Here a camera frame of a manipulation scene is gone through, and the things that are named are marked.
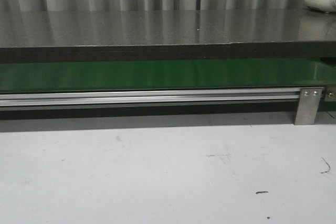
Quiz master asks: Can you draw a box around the green conveyor belt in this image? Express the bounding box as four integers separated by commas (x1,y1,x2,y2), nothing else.
1,58,335,93

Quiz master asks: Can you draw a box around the aluminium conveyor side rail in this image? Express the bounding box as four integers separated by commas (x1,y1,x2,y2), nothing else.
1,88,300,108

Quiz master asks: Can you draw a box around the steel conveyor support bracket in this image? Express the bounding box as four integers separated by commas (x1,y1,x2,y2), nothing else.
294,88,323,125

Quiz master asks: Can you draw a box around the small steel end bracket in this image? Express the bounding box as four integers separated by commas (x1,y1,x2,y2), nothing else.
324,85,336,102

